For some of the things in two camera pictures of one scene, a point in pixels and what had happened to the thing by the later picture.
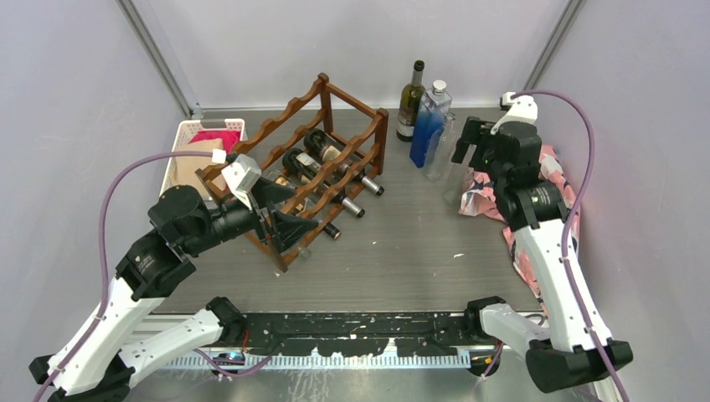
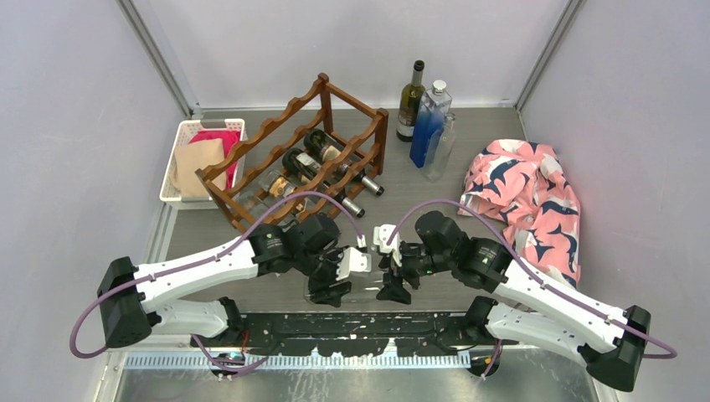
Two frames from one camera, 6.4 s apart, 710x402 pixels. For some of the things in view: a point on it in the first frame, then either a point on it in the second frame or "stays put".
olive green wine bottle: [409, 103] stays put
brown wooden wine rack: [313, 157] stays put
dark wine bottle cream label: [307, 169] stays put
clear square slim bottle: [436, 164] stays put
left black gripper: [284, 230] to [322, 291]
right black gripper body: [484, 155] to [416, 261]
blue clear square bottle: [432, 113] stays put
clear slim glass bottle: [455, 182] to [347, 296]
